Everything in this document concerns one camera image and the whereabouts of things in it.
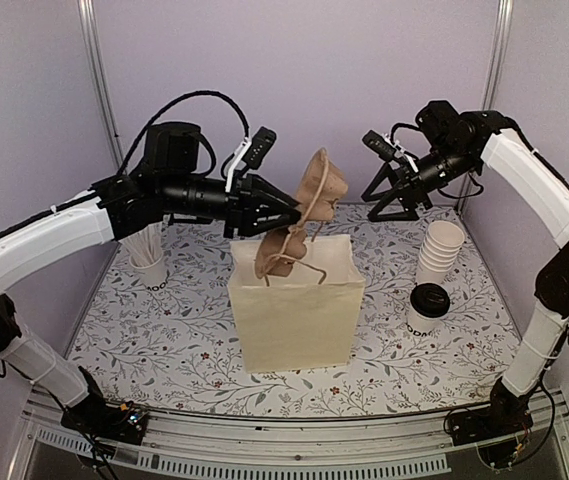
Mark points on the aluminium frame post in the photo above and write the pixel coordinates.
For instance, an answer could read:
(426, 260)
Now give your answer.
(498, 52)
(97, 71)

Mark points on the brown cardboard cup carrier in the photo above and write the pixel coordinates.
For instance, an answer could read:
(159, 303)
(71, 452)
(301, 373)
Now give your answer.
(322, 186)

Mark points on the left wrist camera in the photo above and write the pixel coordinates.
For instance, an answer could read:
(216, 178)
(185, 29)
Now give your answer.
(249, 155)

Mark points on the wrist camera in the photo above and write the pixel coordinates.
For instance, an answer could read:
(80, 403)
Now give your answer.
(249, 155)
(388, 150)

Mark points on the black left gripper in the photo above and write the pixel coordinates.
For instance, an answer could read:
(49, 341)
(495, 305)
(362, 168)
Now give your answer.
(245, 207)

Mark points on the metal front rail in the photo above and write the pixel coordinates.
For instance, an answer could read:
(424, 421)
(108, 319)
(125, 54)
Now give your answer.
(182, 445)

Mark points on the black plastic cup lid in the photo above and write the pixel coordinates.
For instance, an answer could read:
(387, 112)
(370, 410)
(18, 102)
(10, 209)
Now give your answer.
(430, 300)

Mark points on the cup of white straws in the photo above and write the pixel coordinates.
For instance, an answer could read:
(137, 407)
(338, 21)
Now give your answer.
(146, 256)

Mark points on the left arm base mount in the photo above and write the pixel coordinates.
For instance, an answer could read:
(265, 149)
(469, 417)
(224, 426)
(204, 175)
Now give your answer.
(106, 420)

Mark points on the right aluminium frame post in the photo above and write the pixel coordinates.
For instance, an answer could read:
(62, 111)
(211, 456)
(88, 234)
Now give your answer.
(498, 52)

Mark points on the white paper coffee cup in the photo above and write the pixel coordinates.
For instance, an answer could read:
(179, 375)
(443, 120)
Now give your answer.
(421, 326)

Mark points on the floral patterned table mat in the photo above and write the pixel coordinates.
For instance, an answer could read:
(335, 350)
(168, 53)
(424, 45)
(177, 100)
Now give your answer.
(177, 348)

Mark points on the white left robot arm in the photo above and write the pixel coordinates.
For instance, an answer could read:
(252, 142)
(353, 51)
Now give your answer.
(165, 181)

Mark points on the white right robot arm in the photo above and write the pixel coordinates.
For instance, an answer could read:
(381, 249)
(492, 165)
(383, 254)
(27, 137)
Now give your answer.
(464, 142)

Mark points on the stack of white paper cups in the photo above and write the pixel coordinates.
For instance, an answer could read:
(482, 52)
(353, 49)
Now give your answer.
(439, 251)

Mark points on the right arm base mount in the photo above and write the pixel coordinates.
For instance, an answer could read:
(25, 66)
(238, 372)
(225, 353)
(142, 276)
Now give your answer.
(489, 425)

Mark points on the left aluminium frame post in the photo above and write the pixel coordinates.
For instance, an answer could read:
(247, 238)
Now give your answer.
(97, 71)

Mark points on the cream paper bag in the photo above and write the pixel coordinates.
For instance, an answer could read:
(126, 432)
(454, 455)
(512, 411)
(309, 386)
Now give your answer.
(303, 321)

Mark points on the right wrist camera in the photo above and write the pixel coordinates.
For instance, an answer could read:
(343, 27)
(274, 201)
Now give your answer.
(388, 150)

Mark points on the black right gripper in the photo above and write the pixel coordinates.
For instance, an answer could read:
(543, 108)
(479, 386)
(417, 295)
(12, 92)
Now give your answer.
(407, 185)

